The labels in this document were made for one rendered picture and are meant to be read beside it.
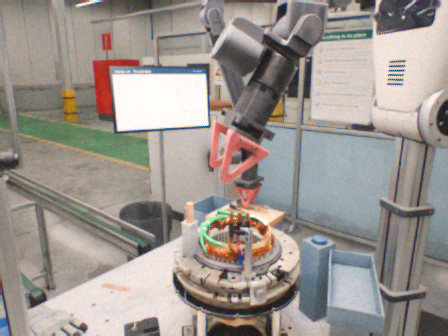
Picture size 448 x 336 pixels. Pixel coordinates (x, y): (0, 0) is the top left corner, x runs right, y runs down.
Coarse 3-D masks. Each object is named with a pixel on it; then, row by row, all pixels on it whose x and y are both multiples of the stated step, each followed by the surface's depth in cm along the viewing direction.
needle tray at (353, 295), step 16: (336, 256) 93; (352, 256) 92; (368, 256) 90; (336, 272) 89; (352, 272) 89; (368, 272) 89; (336, 288) 83; (352, 288) 83; (368, 288) 83; (336, 304) 77; (352, 304) 77; (368, 304) 77; (336, 320) 71; (352, 320) 70; (368, 320) 69
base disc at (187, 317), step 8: (192, 312) 108; (184, 320) 104; (216, 320) 104; (288, 320) 104; (176, 328) 101; (208, 328) 101; (256, 328) 102; (264, 328) 101; (288, 328) 101; (296, 328) 101
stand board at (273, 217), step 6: (234, 210) 119; (246, 210) 120; (252, 210) 120; (264, 210) 120; (270, 210) 120; (276, 210) 119; (210, 216) 115; (264, 216) 115; (270, 216) 115; (276, 216) 115; (282, 216) 117; (270, 222) 110; (276, 222) 114
